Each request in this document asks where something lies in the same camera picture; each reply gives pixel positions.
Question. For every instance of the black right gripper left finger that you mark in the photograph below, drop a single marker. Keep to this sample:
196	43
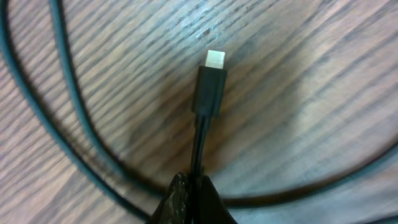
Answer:
174	207

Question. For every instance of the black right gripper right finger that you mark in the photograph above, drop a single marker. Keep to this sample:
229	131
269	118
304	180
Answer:
208	207

